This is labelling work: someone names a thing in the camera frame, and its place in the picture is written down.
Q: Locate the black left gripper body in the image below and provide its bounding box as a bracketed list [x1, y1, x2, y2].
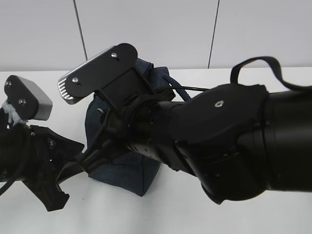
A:
[9, 124, 63, 191]

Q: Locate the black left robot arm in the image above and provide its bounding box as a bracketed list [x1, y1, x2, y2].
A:
[0, 110, 84, 212]

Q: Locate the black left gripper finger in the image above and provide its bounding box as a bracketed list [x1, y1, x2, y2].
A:
[31, 181, 70, 212]
[47, 129, 84, 166]

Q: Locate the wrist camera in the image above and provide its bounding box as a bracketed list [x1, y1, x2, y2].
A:
[57, 43, 154, 110]
[4, 75, 53, 121]

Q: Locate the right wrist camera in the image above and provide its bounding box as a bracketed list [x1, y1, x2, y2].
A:
[57, 43, 154, 110]

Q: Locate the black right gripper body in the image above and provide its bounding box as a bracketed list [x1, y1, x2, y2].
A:
[80, 95, 156, 173]

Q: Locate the navy blue lunch bag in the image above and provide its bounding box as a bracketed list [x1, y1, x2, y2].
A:
[84, 58, 181, 196]

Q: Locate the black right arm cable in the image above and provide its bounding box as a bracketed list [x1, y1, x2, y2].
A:
[168, 56, 312, 93]

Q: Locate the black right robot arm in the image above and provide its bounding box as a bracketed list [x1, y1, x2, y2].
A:
[81, 84, 312, 204]

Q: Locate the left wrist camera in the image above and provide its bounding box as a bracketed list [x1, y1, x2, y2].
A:
[4, 75, 53, 121]

